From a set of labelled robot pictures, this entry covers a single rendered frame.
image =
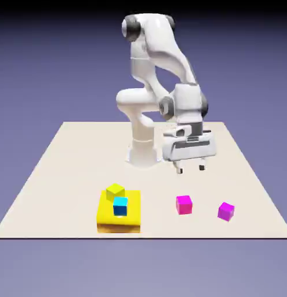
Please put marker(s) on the large yellow box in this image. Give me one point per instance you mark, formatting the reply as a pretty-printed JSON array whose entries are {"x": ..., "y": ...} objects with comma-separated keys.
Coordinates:
[{"x": 134, "y": 208}]

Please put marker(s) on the small purple cube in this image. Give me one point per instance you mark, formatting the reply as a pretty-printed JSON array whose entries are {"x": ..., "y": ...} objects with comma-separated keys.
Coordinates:
[{"x": 225, "y": 211}]

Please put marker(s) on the small cyan cube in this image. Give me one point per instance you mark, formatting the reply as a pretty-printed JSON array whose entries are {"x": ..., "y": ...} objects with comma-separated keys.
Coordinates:
[{"x": 120, "y": 206}]

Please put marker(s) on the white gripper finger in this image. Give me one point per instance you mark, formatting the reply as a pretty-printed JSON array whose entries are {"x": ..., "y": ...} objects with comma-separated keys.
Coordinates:
[
  {"x": 179, "y": 168},
  {"x": 202, "y": 165}
]

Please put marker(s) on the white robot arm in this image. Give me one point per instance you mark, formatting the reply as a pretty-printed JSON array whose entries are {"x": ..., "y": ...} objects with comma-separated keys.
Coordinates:
[{"x": 157, "y": 58}]

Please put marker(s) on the small yellow cube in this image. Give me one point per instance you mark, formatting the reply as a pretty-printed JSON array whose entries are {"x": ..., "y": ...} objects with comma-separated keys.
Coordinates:
[{"x": 114, "y": 191}]

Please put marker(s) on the small magenta cube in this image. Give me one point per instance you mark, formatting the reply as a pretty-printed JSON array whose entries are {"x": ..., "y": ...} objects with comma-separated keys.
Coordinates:
[{"x": 184, "y": 204}]

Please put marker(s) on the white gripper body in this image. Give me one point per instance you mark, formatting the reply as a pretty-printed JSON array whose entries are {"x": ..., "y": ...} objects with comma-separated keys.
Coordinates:
[{"x": 189, "y": 149}]

